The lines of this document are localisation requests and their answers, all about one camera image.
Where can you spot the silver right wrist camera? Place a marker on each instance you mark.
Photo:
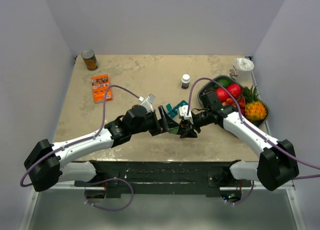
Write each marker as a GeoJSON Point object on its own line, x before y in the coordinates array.
{"type": "Point", "coordinates": [183, 113]}

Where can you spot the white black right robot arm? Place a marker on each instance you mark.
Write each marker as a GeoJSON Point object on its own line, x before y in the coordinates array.
{"type": "Point", "coordinates": [275, 166]}

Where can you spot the orange cardboard box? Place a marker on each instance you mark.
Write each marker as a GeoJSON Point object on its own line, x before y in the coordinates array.
{"type": "Point", "coordinates": [99, 86]}

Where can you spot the red apple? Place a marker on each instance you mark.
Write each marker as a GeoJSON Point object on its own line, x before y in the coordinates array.
{"type": "Point", "coordinates": [221, 94]}
{"type": "Point", "coordinates": [235, 90]}

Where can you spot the white paper cup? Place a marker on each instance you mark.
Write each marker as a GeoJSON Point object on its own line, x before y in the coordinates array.
{"type": "Point", "coordinates": [241, 69]}

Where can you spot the tin food can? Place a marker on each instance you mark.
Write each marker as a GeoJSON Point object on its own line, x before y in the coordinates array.
{"type": "Point", "coordinates": [90, 59]}

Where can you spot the red apple left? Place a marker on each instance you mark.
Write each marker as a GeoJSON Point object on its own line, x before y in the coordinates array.
{"type": "Point", "coordinates": [221, 94]}

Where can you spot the teal weekly pill organizer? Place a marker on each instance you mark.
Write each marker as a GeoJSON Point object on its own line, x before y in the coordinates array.
{"type": "Point", "coordinates": [173, 111]}

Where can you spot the green apple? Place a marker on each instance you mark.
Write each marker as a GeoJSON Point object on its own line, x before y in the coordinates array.
{"type": "Point", "coordinates": [222, 82]}

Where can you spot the small pineapple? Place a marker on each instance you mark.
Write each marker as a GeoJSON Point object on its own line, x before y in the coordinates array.
{"type": "Point", "coordinates": [254, 109]}

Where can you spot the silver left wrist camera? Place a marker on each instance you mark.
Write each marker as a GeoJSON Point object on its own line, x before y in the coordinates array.
{"type": "Point", "coordinates": [147, 102]}

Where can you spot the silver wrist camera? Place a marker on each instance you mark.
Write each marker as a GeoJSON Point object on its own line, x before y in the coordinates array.
{"type": "Point", "coordinates": [183, 113]}
{"type": "Point", "coordinates": [147, 102]}

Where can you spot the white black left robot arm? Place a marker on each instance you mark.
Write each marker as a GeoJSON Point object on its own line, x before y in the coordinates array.
{"type": "Point", "coordinates": [45, 162]}

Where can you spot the grey fruit tray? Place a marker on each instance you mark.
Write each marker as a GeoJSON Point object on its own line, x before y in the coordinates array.
{"type": "Point", "coordinates": [227, 92]}

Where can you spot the green pill bottle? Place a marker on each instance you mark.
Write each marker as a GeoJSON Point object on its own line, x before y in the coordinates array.
{"type": "Point", "coordinates": [175, 130]}

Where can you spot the red apple right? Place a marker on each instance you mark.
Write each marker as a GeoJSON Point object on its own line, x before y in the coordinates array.
{"type": "Point", "coordinates": [235, 90]}

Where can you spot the white cap pill bottle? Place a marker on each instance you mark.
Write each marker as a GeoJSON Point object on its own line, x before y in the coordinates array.
{"type": "Point", "coordinates": [185, 81]}

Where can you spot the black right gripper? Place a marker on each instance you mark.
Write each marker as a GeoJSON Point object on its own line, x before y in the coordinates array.
{"type": "Point", "coordinates": [189, 132]}

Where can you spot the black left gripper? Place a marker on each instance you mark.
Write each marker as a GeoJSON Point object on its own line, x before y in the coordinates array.
{"type": "Point", "coordinates": [168, 122]}

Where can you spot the black table edge rail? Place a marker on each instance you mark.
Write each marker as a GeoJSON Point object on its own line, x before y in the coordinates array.
{"type": "Point", "coordinates": [211, 179]}

